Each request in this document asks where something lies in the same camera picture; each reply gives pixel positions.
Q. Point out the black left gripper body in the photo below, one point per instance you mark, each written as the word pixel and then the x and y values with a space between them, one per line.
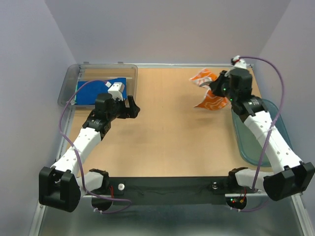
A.
pixel 118 111

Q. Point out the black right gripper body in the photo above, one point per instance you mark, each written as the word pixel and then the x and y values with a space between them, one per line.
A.
pixel 222 87

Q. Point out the blue towel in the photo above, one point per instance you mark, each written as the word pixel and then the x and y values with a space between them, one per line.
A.
pixel 88 94

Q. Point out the orange white patterned towel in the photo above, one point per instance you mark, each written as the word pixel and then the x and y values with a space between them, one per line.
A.
pixel 210 101

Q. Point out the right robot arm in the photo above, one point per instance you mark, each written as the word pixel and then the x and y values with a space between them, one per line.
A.
pixel 290 175

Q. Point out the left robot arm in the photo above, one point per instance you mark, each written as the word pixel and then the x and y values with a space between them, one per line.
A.
pixel 62 185

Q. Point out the smoky clear plastic bin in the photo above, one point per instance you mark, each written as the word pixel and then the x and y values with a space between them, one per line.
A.
pixel 106 72

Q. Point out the teal plastic bin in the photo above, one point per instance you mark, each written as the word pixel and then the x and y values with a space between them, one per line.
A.
pixel 249 147

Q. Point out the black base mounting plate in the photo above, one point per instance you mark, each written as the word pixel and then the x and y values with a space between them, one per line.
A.
pixel 148 191

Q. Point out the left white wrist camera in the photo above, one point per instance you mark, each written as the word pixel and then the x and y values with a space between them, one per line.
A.
pixel 116 90

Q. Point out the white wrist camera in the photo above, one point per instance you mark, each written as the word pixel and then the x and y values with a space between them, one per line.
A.
pixel 116 90
pixel 238 63

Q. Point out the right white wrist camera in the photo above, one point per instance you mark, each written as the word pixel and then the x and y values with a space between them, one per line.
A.
pixel 238 63

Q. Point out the aluminium frame rail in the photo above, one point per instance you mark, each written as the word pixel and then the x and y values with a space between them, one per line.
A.
pixel 64 184

